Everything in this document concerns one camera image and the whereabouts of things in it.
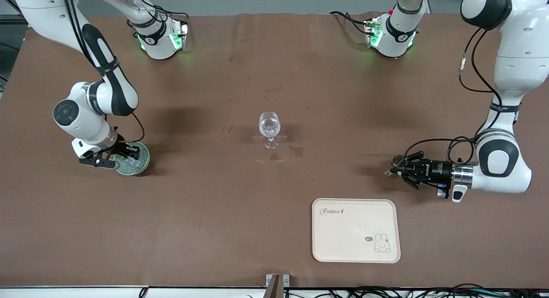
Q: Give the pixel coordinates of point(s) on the metal bracket with brown post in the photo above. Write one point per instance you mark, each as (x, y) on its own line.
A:
(274, 287)

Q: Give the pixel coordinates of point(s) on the base connector box green light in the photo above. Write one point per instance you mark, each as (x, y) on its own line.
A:
(372, 32)
(180, 36)

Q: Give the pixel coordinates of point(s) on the clear wine glass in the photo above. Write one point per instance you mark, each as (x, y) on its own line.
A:
(269, 126)

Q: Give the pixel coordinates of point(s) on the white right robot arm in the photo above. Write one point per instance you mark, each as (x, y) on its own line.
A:
(81, 118)

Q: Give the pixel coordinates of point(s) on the green ceramic bowl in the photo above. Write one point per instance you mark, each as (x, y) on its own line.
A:
(145, 163)

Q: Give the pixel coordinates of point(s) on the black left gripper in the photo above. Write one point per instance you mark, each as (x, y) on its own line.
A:
(436, 169)

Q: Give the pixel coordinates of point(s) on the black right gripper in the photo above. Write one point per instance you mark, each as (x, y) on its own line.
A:
(121, 149)

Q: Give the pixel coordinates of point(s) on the pile of clear ice cubes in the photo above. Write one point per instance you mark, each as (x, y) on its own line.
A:
(131, 166)

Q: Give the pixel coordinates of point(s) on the silver metal jigger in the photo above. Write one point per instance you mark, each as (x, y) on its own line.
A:
(398, 162)

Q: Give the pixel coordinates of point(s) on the brown table cover mat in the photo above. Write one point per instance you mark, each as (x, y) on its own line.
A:
(214, 212)

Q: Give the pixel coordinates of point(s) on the aluminium frame profile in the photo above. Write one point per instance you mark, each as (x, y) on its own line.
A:
(13, 19)

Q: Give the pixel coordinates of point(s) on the cream tray with rabbit print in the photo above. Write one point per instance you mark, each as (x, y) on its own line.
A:
(343, 242)

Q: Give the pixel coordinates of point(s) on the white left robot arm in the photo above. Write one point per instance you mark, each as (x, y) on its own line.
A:
(514, 40)

